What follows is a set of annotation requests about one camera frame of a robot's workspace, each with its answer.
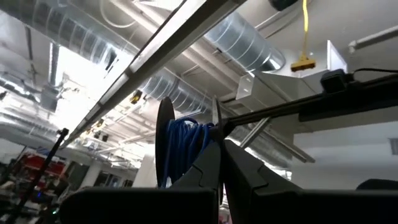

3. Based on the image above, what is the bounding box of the black ceiling spotlight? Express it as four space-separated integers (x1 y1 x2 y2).
269 0 299 12

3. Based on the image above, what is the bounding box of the thin black pole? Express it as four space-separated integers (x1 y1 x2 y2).
6 127 70 224

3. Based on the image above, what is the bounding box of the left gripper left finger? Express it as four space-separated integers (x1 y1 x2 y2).
58 139 222 224

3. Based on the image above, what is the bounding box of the black aluminium rig frame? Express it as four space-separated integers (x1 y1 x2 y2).
222 73 398 129

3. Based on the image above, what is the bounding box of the black cable spool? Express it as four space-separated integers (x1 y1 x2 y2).
154 95 236 189

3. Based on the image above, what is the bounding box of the silver ventilation duct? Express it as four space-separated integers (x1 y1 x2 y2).
0 0 295 170
203 11 286 72

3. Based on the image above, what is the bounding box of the black overhead camera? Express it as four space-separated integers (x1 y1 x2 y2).
320 68 351 94

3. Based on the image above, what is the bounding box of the linear ceiling light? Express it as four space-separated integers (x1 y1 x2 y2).
58 0 248 150

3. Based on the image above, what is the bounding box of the yellow pendant outlet cord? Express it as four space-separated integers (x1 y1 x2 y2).
290 0 317 72

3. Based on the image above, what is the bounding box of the red storage rack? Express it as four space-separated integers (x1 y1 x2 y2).
9 151 68 200

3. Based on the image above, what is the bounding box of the white rectangular air duct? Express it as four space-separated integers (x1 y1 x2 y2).
235 39 348 108

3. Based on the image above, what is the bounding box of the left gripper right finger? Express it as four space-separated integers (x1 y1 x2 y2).
223 139 398 224

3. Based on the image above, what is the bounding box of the blue cord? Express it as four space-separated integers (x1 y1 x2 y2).
161 116 215 189

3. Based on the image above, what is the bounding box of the white ceiling pipe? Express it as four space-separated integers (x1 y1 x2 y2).
348 24 398 54

